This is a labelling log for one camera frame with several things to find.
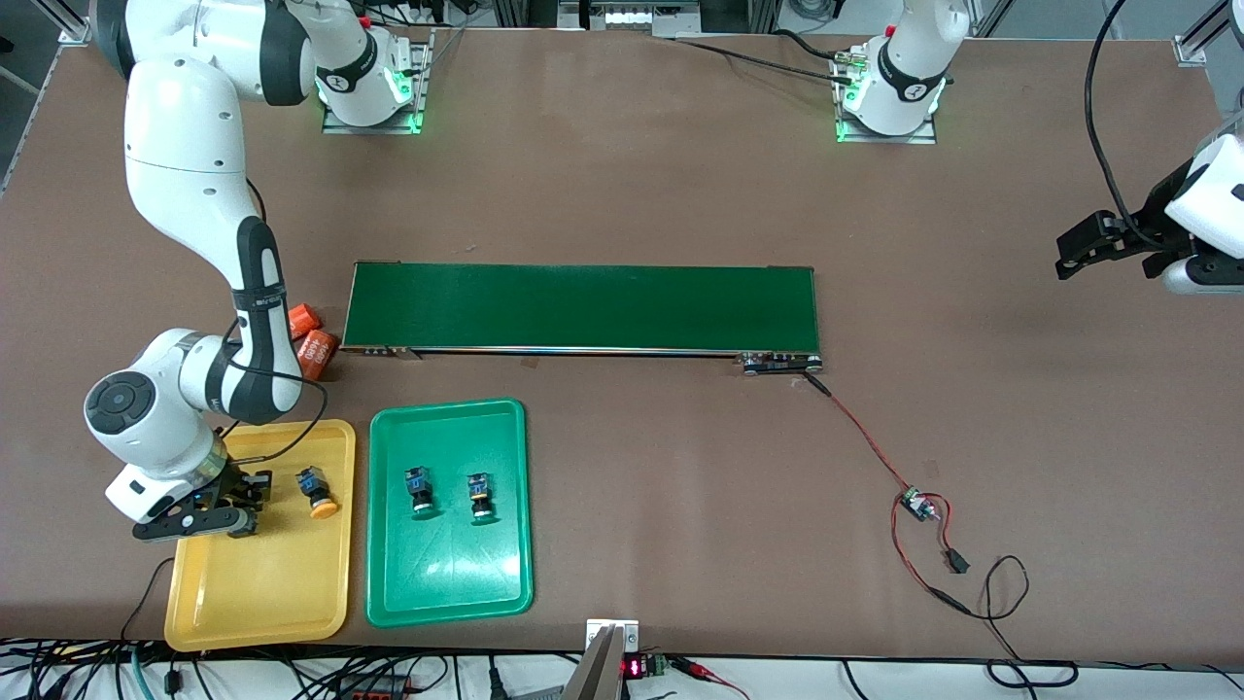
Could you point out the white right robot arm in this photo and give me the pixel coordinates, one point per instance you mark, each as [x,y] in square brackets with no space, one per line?
[194,165]

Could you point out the green plastic tray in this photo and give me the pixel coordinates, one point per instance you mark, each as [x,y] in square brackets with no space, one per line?
[449,564]

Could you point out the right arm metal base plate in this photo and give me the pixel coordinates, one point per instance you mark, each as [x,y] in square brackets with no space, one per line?
[422,78]

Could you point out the green conveyor belt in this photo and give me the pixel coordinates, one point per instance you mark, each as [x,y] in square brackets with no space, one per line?
[583,306]

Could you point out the yellow plastic tray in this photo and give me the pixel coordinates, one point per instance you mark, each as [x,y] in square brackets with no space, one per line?
[272,583]

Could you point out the small red digit display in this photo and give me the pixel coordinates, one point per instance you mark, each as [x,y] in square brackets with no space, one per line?
[634,667]

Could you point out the aluminium table edge rail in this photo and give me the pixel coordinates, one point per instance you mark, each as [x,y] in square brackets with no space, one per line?
[34,107]

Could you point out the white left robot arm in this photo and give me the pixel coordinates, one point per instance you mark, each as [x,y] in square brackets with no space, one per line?
[909,68]

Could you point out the red clip lead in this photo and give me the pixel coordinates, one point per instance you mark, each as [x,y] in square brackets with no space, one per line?
[709,673]

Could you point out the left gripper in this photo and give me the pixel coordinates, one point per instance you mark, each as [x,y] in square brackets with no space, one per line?
[1155,216]

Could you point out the orange cylinder printed 4680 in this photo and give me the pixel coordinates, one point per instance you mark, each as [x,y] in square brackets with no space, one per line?
[305,318]
[317,355]

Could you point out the aluminium profile post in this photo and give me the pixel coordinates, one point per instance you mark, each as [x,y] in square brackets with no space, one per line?
[73,27]
[1205,39]

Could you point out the grey control box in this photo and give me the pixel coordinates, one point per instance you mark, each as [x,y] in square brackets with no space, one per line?
[632,17]

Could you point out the black power strip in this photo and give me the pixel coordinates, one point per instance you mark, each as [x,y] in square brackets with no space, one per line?
[374,688]

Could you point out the small motor controller board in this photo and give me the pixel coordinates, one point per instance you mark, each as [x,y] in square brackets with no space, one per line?
[915,504]

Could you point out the green push button switch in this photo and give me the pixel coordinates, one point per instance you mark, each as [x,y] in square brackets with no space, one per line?
[478,496]
[420,489]

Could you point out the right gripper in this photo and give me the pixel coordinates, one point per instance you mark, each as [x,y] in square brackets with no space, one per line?
[236,480]

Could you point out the grey metal camera bracket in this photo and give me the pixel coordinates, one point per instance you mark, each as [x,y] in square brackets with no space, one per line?
[598,671]

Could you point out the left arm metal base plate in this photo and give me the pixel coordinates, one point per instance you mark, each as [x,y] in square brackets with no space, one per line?
[923,137]

